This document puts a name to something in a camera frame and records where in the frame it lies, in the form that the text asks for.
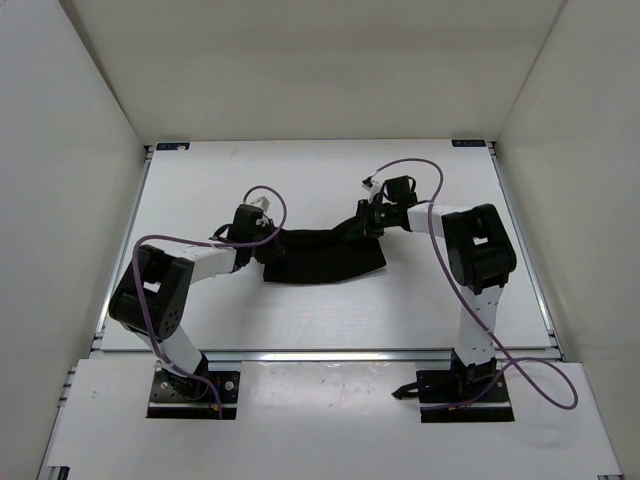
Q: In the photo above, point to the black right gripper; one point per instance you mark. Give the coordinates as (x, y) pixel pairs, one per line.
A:
(363, 218)

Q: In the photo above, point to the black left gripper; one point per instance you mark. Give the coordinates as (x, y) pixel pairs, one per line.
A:
(267, 225)

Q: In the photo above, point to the black skirt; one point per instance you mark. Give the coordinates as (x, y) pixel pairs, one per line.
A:
(325, 256)

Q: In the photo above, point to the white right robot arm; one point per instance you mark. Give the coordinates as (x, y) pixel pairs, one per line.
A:
(479, 254)

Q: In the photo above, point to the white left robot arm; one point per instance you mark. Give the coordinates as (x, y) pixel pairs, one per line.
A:
(151, 296)

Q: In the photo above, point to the dark sticker far left corner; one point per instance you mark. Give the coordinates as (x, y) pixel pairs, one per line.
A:
(172, 146)

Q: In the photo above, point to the dark sticker corner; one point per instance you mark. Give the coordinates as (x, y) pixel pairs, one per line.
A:
(468, 143)
(172, 146)

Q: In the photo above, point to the dark sticker far right corner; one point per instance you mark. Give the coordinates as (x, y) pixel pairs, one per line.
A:
(468, 143)

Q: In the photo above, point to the white front cover board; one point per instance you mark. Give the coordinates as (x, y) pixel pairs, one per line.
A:
(319, 421)

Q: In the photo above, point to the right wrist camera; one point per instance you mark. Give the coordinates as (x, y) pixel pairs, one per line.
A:
(372, 186)

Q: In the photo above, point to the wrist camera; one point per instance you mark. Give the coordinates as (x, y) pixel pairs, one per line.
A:
(372, 186)
(259, 207)

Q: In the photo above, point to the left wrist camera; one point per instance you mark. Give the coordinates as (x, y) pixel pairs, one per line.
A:
(259, 207)

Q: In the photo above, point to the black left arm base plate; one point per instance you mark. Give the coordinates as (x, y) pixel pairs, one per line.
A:
(175, 397)

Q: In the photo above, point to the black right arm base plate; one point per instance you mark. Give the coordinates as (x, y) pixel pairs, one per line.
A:
(460, 394)

